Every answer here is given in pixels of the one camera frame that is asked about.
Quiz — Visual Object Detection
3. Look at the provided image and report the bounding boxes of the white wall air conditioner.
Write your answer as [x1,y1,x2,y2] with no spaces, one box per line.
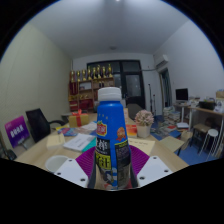
[153,53,169,69]

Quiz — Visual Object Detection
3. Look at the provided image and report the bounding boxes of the beige notebook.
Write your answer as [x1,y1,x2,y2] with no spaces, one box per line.
[128,137,156,157]

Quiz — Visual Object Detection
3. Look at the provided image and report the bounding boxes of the potted pink flower plant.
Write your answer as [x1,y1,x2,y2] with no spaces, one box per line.
[134,109,155,139]

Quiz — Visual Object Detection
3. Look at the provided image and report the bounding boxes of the small beige notepad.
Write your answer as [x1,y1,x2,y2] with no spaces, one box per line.
[46,132,66,149]

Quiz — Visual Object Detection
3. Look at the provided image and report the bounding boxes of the teal book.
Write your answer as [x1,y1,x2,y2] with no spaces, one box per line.
[81,137,98,153]

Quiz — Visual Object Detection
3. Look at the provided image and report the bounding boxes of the wooden stool dark legs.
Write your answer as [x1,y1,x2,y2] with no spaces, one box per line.
[192,123,212,145]

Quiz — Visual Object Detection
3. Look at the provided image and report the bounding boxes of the grey armchair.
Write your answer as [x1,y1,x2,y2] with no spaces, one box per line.
[126,103,144,121]

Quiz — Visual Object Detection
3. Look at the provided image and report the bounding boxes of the low wooden bench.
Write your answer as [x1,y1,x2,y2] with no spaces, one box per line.
[159,135,185,156]

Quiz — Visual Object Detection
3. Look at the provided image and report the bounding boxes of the black microphone stand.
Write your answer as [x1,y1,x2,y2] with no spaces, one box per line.
[148,83,158,116]

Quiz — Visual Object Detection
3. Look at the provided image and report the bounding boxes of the colourful blue magazine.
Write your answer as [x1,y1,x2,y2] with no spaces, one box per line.
[56,126,80,137]

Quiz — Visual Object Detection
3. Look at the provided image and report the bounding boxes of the white round stool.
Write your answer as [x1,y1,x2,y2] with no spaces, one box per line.
[199,128,219,156]

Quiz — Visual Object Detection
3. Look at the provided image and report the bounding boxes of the black basket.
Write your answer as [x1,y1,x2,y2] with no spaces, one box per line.
[199,100,216,111]

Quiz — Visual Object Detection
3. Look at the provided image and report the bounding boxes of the black computer monitor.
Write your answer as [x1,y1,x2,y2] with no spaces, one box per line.
[175,87,189,103]

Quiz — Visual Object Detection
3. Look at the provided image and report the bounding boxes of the black office chair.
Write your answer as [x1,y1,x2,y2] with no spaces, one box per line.
[25,107,65,144]

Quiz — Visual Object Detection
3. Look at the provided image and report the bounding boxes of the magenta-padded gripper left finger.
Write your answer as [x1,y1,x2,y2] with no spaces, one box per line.
[54,145,98,189]

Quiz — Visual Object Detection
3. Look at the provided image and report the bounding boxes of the long wooden side desk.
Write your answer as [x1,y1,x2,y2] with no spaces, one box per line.
[174,103,224,158]

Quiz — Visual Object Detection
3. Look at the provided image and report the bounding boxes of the purple sign board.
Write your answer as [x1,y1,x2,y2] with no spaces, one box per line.
[4,115,30,149]

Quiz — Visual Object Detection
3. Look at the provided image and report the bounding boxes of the blue drink bottle white cap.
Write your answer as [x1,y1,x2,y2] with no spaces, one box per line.
[94,86,132,191]

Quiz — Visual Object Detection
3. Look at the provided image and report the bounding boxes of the dark glass door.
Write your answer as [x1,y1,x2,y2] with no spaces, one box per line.
[86,59,146,110]

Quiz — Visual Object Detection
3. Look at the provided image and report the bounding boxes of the wooden shelf unit with trophies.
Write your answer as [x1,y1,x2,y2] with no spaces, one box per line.
[68,63,116,113]

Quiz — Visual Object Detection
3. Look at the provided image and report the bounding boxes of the orange red book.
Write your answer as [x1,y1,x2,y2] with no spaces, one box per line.
[125,124,138,138]

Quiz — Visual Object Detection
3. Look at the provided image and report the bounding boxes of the pile of books on floor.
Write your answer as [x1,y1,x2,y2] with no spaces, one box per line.
[162,106,181,126]

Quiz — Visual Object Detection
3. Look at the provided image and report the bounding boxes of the yellow gift box red ribbon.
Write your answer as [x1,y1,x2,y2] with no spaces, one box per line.
[68,109,90,128]

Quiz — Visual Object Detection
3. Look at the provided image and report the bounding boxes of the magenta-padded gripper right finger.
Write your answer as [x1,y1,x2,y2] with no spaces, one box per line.
[128,144,174,188]

